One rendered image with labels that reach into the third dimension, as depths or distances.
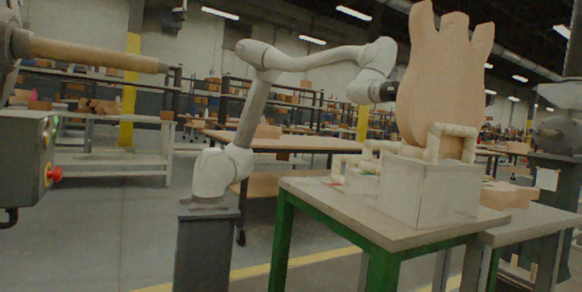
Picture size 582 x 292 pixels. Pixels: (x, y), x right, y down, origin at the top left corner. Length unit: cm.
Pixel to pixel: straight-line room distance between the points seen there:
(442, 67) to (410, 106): 16
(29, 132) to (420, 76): 91
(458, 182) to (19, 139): 106
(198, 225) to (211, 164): 28
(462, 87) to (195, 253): 124
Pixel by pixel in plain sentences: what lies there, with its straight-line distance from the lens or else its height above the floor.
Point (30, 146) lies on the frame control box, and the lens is 82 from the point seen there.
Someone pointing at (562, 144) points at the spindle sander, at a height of 119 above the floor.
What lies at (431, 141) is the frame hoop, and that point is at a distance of 81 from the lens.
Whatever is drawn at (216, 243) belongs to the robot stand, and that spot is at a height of 55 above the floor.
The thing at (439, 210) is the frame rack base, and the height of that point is 98.
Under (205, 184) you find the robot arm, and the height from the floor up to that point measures 82.
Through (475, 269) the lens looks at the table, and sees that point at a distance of 117.
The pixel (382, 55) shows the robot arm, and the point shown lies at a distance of 117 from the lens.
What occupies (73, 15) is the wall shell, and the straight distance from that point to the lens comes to 1196.
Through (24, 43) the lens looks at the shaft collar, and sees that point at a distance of 60.
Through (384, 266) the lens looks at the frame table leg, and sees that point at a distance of 76.
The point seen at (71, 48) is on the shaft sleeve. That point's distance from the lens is 60.
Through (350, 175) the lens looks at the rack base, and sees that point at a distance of 98.
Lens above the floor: 119
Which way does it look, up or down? 3 degrees down
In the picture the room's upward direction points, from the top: 7 degrees clockwise
